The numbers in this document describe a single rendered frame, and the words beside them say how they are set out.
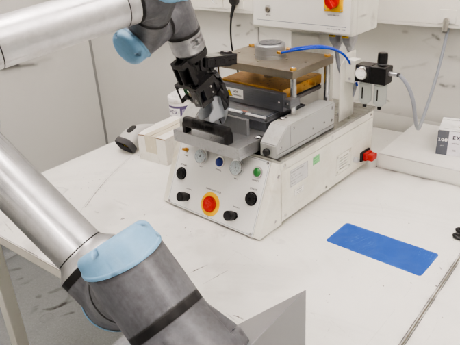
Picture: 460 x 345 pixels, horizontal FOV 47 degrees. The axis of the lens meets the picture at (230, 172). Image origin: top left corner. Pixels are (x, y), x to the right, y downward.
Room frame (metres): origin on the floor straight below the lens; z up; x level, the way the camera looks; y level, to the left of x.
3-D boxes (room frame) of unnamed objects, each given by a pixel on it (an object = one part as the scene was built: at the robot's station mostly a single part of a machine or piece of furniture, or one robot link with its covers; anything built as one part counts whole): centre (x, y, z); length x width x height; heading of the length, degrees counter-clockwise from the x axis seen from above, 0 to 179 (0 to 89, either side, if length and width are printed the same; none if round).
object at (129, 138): (1.71, 0.29, 0.79); 0.20 x 0.08 x 0.08; 140
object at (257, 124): (1.32, -0.08, 0.98); 0.20 x 0.17 x 0.03; 47
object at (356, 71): (1.32, -0.37, 1.05); 0.15 x 0.05 x 0.15; 47
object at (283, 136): (1.22, -0.17, 0.96); 0.26 x 0.05 x 0.07; 137
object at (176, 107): (1.80, 0.16, 0.82); 0.09 x 0.09 x 0.15
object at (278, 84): (1.37, -0.13, 1.07); 0.22 x 0.17 x 0.10; 47
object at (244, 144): (1.29, -0.04, 0.97); 0.30 x 0.22 x 0.08; 137
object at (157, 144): (1.62, 0.19, 0.80); 0.19 x 0.13 x 0.09; 140
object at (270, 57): (1.38, -0.16, 1.08); 0.31 x 0.24 x 0.13; 47
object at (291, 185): (1.36, -0.13, 0.84); 0.53 x 0.37 x 0.17; 137
